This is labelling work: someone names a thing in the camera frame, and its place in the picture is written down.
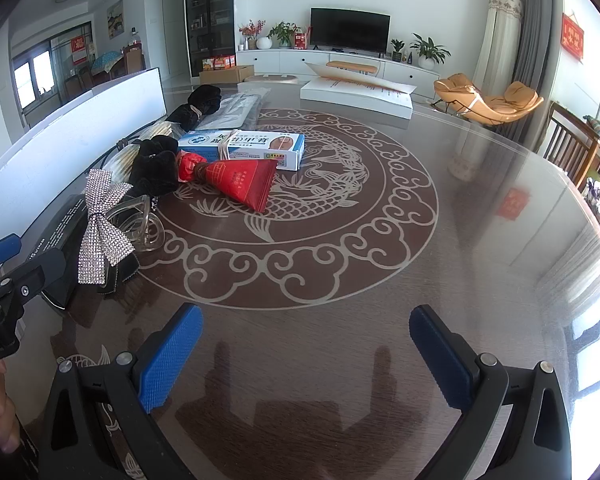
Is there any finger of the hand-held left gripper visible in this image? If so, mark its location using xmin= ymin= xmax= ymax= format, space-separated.
xmin=0 ymin=233 xmax=23 ymax=275
xmin=0 ymin=247 xmax=67 ymax=321

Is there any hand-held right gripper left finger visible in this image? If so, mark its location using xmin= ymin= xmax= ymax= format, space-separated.
xmin=36 ymin=302 xmax=204 ymax=480

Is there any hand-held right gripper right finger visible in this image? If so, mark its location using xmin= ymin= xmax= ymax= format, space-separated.
xmin=409 ymin=304 xmax=573 ymax=480

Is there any rhinestone bow hair clip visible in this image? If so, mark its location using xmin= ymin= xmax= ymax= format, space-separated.
xmin=79 ymin=169 xmax=137 ymax=286

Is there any clear claw hair clip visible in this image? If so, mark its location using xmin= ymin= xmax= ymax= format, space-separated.
xmin=105 ymin=197 xmax=164 ymax=257

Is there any cotton swab bundle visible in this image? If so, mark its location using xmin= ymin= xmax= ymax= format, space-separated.
xmin=100 ymin=121 xmax=177 ymax=183

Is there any black velvet scrunchie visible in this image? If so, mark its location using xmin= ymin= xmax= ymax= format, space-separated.
xmin=129 ymin=137 xmax=182 ymax=197

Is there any white cardboard storage box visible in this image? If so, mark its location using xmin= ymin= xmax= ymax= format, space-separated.
xmin=0 ymin=67 xmax=168 ymax=256

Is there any red cone-shaped packet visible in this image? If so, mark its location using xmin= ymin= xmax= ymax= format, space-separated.
xmin=176 ymin=152 xmax=277 ymax=213

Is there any blue and white medicine box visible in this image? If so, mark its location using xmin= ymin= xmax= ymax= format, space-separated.
xmin=177 ymin=130 xmax=306 ymax=172

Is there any black hair tie bundle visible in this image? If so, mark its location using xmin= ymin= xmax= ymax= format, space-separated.
xmin=167 ymin=85 xmax=224 ymax=133

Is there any phone case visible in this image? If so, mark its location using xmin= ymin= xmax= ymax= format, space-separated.
xmin=200 ymin=87 xmax=272 ymax=131

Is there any balcony window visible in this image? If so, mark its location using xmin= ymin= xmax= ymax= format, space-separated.
xmin=12 ymin=51 xmax=57 ymax=111

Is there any dining table with blue cloth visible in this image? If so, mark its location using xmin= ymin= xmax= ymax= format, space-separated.
xmin=90 ymin=51 xmax=126 ymax=78

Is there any dark wooden chair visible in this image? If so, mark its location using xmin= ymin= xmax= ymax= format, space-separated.
xmin=542 ymin=101 xmax=600 ymax=191

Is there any framed painting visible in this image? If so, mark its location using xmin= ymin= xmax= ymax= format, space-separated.
xmin=106 ymin=0 xmax=125 ymax=40

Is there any orange rocking chair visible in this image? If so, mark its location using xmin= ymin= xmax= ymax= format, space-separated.
xmin=432 ymin=74 xmax=543 ymax=126

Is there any brown cardboard box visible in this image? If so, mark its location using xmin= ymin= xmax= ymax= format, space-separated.
xmin=199 ymin=65 xmax=255 ymax=86

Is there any white door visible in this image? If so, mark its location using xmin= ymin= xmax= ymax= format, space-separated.
xmin=161 ymin=0 xmax=186 ymax=81

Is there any white flat box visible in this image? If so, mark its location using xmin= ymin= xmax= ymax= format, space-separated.
xmin=300 ymin=62 xmax=415 ymax=120

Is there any large potted plant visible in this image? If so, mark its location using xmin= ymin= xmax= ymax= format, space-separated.
xmin=410 ymin=34 xmax=451 ymax=71

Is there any black glass display cabinet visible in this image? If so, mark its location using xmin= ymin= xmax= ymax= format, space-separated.
xmin=184 ymin=0 xmax=236 ymax=78

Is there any white television cabinet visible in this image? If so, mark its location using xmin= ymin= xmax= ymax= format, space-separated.
xmin=236 ymin=49 xmax=443 ymax=83

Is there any grey curtain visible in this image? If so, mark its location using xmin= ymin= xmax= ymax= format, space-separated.
xmin=510 ymin=0 xmax=563 ymax=146

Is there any air conditioner with white cover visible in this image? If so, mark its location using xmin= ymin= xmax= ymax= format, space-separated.
xmin=472 ymin=0 xmax=526 ymax=96

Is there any leafy green potted plant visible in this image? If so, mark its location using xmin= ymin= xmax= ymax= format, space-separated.
xmin=267 ymin=21 xmax=301 ymax=50

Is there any black television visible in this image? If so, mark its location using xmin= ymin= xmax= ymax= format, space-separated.
xmin=310 ymin=7 xmax=391 ymax=55

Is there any red wall hanging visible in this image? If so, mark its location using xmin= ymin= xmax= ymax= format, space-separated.
xmin=562 ymin=12 xmax=585 ymax=63

